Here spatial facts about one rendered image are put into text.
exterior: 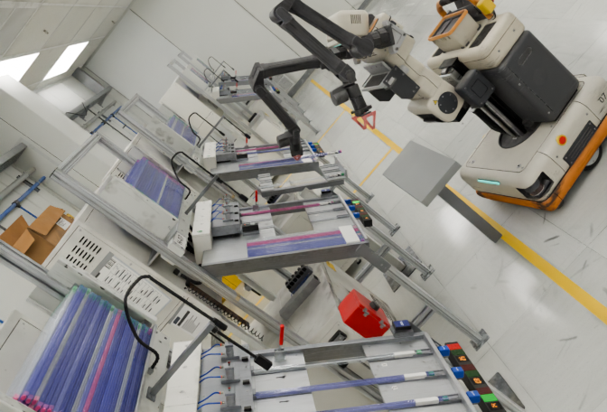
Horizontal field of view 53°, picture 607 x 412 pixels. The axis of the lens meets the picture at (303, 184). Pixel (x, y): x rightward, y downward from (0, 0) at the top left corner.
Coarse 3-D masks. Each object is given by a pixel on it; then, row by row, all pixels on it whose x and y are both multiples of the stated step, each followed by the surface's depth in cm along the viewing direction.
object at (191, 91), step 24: (192, 72) 738; (168, 96) 720; (192, 96) 723; (216, 96) 746; (240, 96) 734; (192, 120) 731; (216, 120) 735; (240, 120) 734; (264, 120) 742; (216, 144) 744; (240, 144) 762; (264, 144) 750
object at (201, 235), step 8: (200, 208) 303; (208, 208) 302; (200, 216) 291; (208, 216) 289; (200, 224) 279; (208, 224) 278; (192, 232) 270; (200, 232) 269; (208, 232) 268; (192, 240) 267; (200, 240) 268; (208, 240) 268; (200, 248) 269; (208, 248) 269; (200, 256) 270
